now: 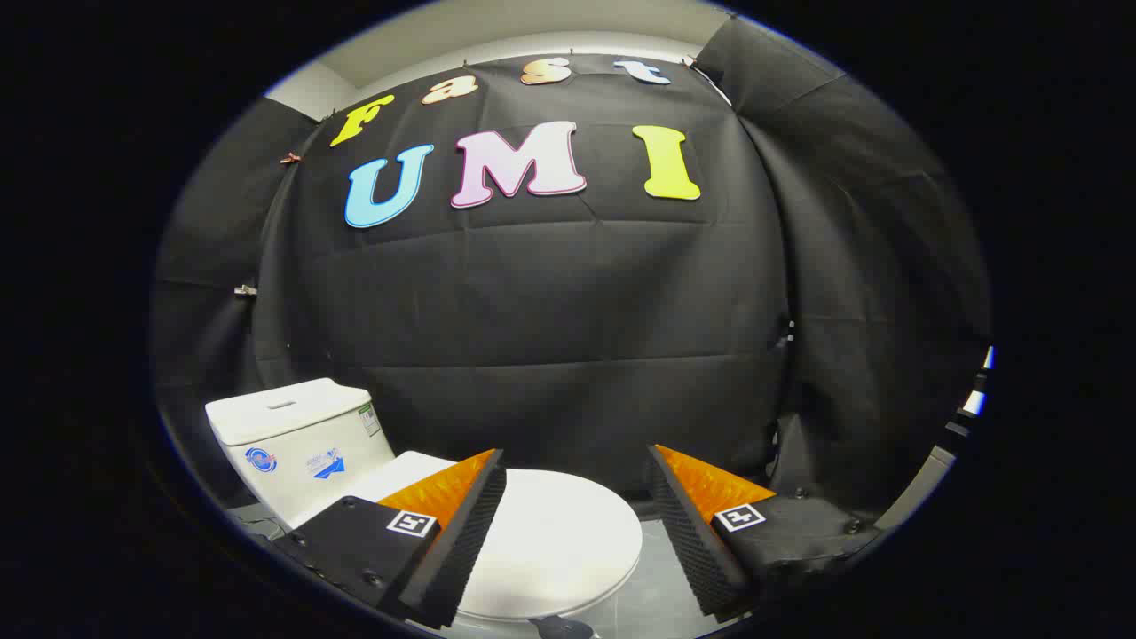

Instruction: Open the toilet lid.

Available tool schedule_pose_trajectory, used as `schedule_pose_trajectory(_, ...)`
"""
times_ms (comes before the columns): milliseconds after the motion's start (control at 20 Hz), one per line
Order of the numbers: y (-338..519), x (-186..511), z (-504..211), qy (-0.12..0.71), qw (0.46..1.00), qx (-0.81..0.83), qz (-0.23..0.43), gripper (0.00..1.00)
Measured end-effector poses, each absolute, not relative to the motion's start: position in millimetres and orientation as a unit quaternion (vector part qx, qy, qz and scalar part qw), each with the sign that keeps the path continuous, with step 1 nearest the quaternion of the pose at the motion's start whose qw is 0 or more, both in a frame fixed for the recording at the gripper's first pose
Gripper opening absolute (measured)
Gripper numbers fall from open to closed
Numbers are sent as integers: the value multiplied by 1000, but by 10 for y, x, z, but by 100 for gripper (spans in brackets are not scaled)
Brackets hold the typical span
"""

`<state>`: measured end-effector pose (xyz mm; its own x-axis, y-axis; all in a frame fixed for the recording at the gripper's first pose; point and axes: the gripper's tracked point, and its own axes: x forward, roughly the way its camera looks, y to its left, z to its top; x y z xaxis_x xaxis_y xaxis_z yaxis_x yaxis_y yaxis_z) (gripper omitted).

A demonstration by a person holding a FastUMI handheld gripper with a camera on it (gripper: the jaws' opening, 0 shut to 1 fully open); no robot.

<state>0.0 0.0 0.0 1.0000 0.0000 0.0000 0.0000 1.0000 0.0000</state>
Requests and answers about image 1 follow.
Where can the white toilet lid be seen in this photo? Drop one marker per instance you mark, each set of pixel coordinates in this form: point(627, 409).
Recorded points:
point(559, 532)

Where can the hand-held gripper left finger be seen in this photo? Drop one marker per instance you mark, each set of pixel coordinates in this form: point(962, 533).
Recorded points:
point(466, 532)

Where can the black backdrop cloth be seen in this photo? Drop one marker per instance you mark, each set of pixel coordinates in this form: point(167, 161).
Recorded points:
point(568, 302)

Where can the grey board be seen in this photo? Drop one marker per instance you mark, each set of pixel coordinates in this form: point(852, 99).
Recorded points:
point(919, 488)

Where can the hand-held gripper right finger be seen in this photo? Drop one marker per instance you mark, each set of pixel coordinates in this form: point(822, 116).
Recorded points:
point(688, 532)

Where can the white black-striped panel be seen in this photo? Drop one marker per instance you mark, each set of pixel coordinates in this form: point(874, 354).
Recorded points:
point(976, 401)

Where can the white toilet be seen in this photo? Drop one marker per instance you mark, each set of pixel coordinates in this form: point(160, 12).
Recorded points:
point(293, 435)

